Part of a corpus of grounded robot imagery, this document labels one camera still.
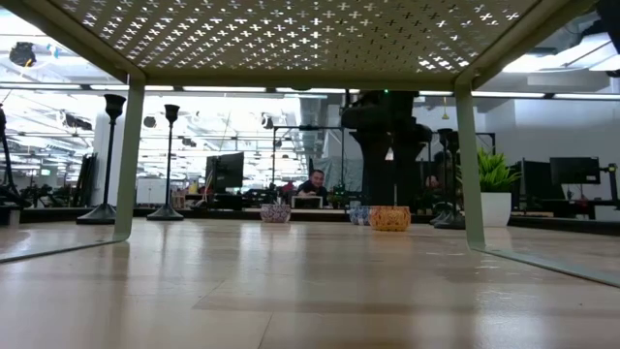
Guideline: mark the green perforated metal shelf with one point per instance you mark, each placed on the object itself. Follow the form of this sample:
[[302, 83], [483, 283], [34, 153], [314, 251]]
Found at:
[[300, 80]]

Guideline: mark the person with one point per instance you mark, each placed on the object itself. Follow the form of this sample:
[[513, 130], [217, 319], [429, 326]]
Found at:
[[315, 186], [432, 182]]

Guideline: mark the tall black candlestick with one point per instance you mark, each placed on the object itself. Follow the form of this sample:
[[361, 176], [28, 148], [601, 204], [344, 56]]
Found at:
[[165, 214], [97, 216]]

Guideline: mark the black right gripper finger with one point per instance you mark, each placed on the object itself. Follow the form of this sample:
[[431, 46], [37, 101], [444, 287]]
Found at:
[[370, 145], [412, 145]]

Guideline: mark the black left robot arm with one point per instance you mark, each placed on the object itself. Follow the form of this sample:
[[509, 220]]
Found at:
[[2, 126]]

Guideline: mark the white framed screen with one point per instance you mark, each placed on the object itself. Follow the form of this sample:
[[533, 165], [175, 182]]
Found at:
[[306, 202]]

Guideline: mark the white cabinet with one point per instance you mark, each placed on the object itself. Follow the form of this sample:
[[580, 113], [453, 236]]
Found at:
[[152, 191]]

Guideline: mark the blue white patterned candle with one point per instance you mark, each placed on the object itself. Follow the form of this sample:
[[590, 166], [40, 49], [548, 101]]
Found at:
[[357, 216]]

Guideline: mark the green plant in white pot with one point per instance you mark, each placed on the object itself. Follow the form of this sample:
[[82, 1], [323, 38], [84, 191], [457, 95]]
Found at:
[[495, 208]]

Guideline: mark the black computer monitor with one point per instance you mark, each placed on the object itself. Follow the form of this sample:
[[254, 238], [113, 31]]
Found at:
[[535, 179], [227, 170], [574, 170]]

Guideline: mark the black leaning panels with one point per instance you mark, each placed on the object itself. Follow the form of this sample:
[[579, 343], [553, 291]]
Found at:
[[87, 179]]

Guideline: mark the black ceiling fixture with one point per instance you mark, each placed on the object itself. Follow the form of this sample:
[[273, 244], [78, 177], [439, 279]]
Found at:
[[21, 54]]

